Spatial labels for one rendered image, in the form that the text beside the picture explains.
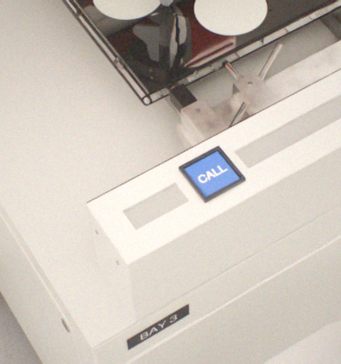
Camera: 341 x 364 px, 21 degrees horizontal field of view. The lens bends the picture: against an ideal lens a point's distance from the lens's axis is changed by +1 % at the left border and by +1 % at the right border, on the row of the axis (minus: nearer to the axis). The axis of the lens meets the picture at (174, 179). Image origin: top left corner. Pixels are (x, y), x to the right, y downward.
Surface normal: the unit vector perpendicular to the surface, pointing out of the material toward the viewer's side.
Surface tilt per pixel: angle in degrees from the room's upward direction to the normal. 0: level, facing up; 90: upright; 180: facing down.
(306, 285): 90
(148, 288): 90
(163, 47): 0
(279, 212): 90
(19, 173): 0
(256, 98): 0
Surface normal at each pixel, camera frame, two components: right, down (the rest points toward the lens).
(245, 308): 0.53, 0.69
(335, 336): -0.03, -0.57
